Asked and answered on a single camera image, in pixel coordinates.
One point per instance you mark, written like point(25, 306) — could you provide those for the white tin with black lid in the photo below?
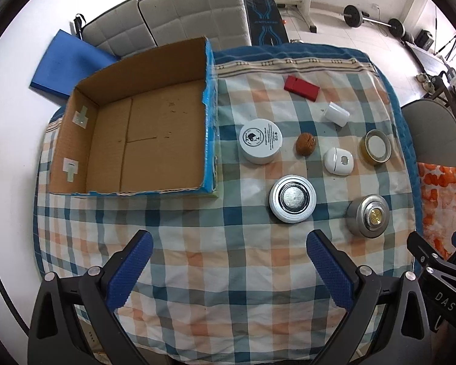
point(292, 199)

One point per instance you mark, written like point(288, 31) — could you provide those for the grey quilted cushion right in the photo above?
point(224, 22)

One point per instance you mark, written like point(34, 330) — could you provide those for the silver tin with gold centre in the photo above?
point(368, 217)

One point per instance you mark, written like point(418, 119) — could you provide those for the open cardboard box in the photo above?
point(144, 125)

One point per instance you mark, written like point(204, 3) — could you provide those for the orange white patterned cloth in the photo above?
point(438, 194)

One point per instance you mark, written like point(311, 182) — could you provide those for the white round cream jar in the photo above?
point(260, 141)

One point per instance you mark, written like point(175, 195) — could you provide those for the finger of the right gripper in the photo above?
point(437, 281)

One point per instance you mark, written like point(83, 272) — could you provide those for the brown walnut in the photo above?
point(305, 144)

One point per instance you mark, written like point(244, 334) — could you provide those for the white oval floss case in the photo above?
point(339, 162)

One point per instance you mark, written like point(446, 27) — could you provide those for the black speaker box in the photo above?
point(424, 39)

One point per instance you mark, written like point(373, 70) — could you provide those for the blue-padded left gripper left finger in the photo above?
point(56, 335)

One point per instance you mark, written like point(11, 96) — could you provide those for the blue yoga mat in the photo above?
point(67, 61)

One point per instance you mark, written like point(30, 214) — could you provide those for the floor barbell with black plates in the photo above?
point(354, 18)

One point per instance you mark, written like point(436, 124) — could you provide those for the dark wooden chair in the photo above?
point(445, 88)

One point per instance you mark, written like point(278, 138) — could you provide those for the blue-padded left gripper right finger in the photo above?
point(385, 321)

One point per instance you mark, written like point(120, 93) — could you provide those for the red rectangular box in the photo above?
point(301, 88)

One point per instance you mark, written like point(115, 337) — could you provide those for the plaid checkered tablecloth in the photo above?
point(228, 282)

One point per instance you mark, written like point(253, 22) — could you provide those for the grey quilted cushion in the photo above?
point(224, 22)
point(120, 31)

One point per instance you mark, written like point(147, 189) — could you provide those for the grey quilted cushion left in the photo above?
point(120, 31)

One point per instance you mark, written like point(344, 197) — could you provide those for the black blue weight bench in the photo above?
point(266, 23)

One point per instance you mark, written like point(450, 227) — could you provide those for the grey padded chair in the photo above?
point(433, 131)

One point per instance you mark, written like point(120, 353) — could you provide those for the white cylindrical cap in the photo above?
point(336, 114)

